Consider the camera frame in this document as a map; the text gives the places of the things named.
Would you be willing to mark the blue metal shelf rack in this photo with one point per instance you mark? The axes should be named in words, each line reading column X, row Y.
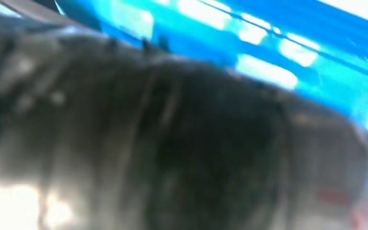
column 330, row 79

